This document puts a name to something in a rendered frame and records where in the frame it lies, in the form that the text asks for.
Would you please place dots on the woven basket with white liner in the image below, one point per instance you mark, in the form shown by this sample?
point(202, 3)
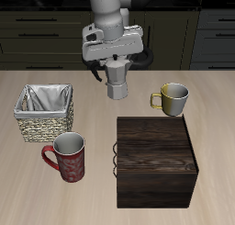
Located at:
point(46, 112)

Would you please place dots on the silver moka pot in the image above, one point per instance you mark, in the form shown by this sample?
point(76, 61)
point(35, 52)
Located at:
point(117, 77)

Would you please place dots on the yellow and white mug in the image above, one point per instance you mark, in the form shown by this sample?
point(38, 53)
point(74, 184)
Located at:
point(176, 103)

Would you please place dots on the dark wooden cabinet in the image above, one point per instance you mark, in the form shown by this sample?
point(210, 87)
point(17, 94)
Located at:
point(153, 155)

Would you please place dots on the red patterned mug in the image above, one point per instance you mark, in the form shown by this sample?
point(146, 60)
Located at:
point(72, 166)

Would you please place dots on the dark kitchen cupboards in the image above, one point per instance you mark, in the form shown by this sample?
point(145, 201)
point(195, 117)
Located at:
point(46, 45)

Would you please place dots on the grey drawer unit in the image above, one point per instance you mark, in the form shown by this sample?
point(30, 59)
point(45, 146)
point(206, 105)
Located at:
point(214, 42)

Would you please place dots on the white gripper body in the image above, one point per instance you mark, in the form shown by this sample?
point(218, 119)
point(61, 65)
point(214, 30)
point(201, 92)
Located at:
point(122, 46)

